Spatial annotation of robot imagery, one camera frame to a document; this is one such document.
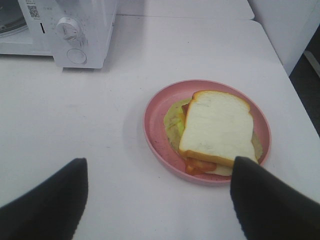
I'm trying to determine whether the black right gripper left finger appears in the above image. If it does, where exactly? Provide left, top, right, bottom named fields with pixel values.
left=0, top=158, right=89, bottom=240

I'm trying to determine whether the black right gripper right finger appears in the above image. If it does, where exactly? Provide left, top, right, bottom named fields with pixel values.
left=230, top=156, right=320, bottom=240

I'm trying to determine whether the toast sandwich with lettuce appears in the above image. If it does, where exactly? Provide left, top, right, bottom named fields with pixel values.
left=163, top=90, right=263, bottom=176

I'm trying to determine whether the pink round plate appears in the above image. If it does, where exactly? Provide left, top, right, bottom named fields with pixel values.
left=143, top=79, right=272, bottom=186

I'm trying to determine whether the round white door button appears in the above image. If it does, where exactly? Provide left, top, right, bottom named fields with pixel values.
left=67, top=48, right=87, bottom=64

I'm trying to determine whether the white timer knob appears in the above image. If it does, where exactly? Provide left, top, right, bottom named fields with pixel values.
left=55, top=17, right=82, bottom=41

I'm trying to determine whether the white microwave oven body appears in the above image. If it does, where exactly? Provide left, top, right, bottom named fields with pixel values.
left=0, top=0, right=118, bottom=69

